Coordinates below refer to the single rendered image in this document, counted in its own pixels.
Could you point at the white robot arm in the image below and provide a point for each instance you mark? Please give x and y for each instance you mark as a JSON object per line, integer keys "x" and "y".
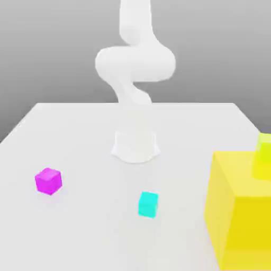
{"x": 135, "y": 63}

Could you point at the small cyan cube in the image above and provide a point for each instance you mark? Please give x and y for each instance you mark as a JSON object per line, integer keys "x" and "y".
{"x": 148, "y": 204}

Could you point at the small magenta cube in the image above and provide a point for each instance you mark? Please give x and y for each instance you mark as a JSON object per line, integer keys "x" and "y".
{"x": 48, "y": 181}

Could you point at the small lime yellow cube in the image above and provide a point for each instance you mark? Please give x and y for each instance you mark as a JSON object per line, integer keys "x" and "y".
{"x": 263, "y": 161}

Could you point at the large yellow box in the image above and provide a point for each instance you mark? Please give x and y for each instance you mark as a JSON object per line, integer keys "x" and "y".
{"x": 243, "y": 222}

